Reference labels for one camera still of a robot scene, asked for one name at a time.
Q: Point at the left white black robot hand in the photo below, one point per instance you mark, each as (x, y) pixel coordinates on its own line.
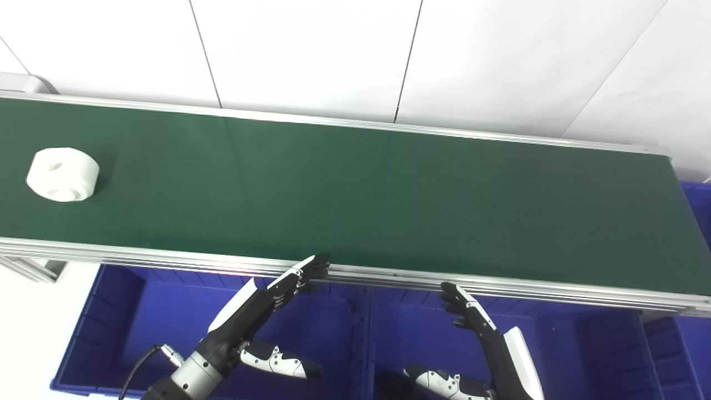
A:
(244, 314)

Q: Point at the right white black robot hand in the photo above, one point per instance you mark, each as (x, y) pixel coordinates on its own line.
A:
(508, 366)

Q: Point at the white cylindrical plastic part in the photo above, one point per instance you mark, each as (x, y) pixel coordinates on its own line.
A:
(62, 174)

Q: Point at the green conveyor belt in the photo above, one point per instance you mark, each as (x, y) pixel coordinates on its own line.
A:
(355, 189)
(389, 276)

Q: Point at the aluminium conveyor support leg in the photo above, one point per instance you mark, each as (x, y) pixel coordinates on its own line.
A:
(33, 268)

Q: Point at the grey conveyor end cap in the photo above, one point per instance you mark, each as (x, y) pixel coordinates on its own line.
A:
(25, 82)

